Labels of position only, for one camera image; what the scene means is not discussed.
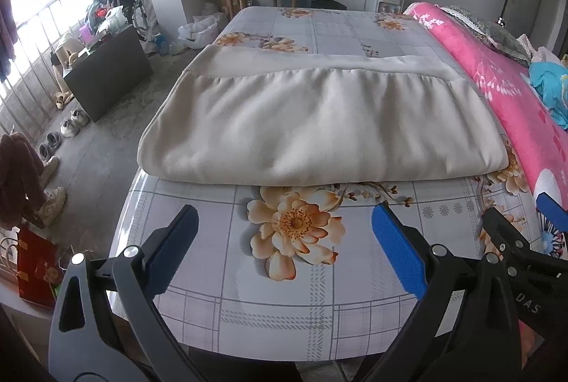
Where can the beige mannequin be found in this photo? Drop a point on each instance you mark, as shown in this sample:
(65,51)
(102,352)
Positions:
(66,54)

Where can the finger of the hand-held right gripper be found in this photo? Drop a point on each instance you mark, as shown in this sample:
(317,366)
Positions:
(501,231)
(554,215)

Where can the pink bottle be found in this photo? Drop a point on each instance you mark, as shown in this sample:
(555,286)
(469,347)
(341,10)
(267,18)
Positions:
(85,34)

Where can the grey furry pillow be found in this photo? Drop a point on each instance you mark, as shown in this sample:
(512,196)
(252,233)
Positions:
(492,31)

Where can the cyan printed blanket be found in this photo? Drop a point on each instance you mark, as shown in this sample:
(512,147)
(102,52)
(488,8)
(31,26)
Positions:
(550,85)

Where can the pink floral quilt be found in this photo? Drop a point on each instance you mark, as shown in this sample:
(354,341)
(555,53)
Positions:
(488,76)

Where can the bed with floral sheet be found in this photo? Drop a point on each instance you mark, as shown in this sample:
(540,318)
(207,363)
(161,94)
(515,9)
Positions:
(355,311)

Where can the white sneaker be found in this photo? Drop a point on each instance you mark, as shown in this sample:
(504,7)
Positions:
(69,128)
(80,117)

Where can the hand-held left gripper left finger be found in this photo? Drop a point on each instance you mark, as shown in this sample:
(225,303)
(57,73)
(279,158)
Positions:
(177,249)

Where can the metal window railing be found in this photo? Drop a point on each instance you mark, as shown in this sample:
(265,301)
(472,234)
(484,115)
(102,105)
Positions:
(35,36)

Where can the pile of bags and clothes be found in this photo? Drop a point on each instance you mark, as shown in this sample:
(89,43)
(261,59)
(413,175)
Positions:
(111,7)

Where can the pair of beige heels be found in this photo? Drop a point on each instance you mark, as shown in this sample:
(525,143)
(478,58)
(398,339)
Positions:
(64,99)

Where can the grey slipper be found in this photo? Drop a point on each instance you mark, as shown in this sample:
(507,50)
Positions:
(45,151)
(54,140)

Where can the red paper bag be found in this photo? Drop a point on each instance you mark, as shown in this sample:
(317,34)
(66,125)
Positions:
(35,275)

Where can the white plastic bag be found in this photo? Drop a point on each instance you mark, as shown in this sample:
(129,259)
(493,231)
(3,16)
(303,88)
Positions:
(199,29)

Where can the dark grey cabinet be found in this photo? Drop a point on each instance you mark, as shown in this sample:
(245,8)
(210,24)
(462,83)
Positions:
(111,76)

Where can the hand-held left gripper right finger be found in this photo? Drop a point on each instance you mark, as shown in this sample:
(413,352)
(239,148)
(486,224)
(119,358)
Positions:
(399,249)

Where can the beige zip sweatshirt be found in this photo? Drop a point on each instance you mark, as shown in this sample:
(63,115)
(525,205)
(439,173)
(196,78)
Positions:
(310,125)

